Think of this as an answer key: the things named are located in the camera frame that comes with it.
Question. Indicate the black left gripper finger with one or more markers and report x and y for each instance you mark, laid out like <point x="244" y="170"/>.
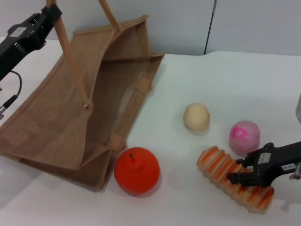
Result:
<point x="55" y="13"/>
<point x="37" y="17"/>

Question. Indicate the beige egg yolk pastry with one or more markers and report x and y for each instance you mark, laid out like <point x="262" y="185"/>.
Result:
<point x="196" y="116"/>

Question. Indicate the orange toy persimmon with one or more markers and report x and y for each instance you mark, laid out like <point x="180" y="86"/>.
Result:
<point x="138" y="176"/>

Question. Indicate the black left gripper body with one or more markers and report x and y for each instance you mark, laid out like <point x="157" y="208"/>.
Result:
<point x="18" y="40"/>

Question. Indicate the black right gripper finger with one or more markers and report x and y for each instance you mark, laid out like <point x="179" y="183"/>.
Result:
<point x="244" y="180"/>
<point x="256" y="156"/>

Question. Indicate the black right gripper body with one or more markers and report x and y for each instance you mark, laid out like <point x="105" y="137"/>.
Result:
<point x="282" y="160"/>

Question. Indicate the pink round pastry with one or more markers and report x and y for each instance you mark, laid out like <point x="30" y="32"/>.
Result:
<point x="245" y="135"/>

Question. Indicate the orange striped long bread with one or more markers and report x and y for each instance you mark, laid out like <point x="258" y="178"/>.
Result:
<point x="212" y="162"/>

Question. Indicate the brown woven handbag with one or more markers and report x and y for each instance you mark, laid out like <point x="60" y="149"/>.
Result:
<point x="54" y="122"/>

